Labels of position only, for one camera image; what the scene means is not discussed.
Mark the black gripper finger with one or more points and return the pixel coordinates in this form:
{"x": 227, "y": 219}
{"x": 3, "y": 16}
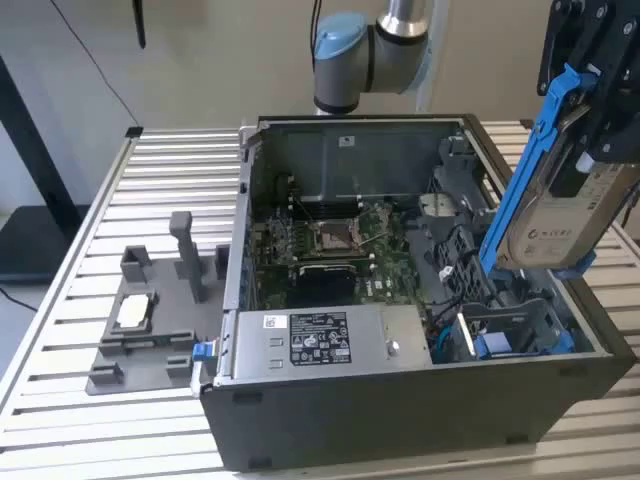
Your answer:
{"x": 554, "y": 50}
{"x": 617, "y": 115}

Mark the hard disk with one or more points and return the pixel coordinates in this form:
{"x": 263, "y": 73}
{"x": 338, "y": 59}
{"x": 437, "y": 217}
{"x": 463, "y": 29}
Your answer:
{"x": 550, "y": 230}

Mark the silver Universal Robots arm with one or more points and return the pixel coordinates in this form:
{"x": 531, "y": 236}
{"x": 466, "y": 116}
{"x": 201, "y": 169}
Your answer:
{"x": 390, "y": 65}

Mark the locking lever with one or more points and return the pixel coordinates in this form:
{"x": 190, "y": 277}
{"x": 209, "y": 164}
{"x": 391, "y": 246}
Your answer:
{"x": 372, "y": 238}

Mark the blue carrier in bay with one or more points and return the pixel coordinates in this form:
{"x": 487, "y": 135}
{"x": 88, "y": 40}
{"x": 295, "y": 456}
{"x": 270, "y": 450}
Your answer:
{"x": 492, "y": 346}

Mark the green motherboard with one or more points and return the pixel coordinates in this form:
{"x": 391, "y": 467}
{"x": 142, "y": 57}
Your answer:
{"x": 390, "y": 280}

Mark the CPU socket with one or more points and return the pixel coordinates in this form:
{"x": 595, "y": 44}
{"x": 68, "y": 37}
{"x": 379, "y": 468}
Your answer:
{"x": 334, "y": 236}

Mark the black graphics card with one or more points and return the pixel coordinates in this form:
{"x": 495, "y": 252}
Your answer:
{"x": 327, "y": 285}

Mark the silver power supply unit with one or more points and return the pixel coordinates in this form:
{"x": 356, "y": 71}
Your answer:
{"x": 370, "y": 345}

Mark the black open PC case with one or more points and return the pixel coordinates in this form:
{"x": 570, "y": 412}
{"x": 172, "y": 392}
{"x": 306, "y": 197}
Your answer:
{"x": 350, "y": 425}

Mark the black hanging rod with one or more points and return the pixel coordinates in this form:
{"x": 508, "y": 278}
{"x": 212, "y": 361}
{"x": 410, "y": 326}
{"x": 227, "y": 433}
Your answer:
{"x": 139, "y": 25}

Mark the black table corner clip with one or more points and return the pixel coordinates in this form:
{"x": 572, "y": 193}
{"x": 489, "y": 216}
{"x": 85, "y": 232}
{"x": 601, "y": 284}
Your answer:
{"x": 134, "y": 132}

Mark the blue case latch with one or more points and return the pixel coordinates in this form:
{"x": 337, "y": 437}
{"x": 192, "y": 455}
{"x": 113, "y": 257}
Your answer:
{"x": 202, "y": 351}

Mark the grey parts rack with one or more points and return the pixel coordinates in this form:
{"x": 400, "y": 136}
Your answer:
{"x": 175, "y": 360}

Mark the silver CPU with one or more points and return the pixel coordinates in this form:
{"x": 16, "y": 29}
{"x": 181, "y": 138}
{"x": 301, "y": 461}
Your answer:
{"x": 134, "y": 311}

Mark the black monitor stand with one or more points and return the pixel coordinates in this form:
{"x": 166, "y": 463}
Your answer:
{"x": 30, "y": 240}

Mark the grey disk bay frame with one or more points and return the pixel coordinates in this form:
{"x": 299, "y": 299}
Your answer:
{"x": 450, "y": 160}

